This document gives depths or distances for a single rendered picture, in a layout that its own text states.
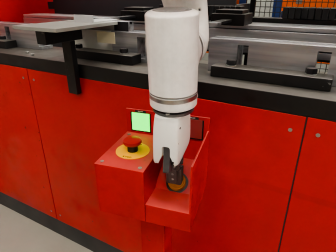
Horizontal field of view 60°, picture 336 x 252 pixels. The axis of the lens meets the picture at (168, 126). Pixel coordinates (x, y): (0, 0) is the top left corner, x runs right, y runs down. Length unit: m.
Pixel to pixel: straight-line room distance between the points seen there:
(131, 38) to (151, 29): 0.56
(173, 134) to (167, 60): 0.13
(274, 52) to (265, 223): 0.47
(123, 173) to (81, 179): 0.68
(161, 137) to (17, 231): 1.31
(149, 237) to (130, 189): 0.18
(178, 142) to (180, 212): 0.15
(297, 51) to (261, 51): 0.09
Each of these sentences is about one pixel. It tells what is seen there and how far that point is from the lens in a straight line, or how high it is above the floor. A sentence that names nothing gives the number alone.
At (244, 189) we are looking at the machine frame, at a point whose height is 0.59.
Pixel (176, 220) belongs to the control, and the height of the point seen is 0.68.
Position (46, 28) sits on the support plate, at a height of 1.00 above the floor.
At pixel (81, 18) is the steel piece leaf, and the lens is 1.05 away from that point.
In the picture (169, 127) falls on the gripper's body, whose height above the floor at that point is 0.88.
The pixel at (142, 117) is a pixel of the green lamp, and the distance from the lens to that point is 0.68.
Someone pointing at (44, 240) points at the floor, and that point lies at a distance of 1.63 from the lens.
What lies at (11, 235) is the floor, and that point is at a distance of 1.71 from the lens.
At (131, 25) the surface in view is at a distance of 1.04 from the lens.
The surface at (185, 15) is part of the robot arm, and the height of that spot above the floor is 1.06.
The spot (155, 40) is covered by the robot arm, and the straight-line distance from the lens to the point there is 0.45.
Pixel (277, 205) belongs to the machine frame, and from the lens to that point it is 0.86.
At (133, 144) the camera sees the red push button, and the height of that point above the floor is 0.80.
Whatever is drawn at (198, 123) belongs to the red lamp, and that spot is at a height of 0.83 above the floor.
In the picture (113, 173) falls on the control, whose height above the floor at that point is 0.76.
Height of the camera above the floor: 1.09
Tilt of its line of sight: 24 degrees down
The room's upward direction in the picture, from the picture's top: straight up
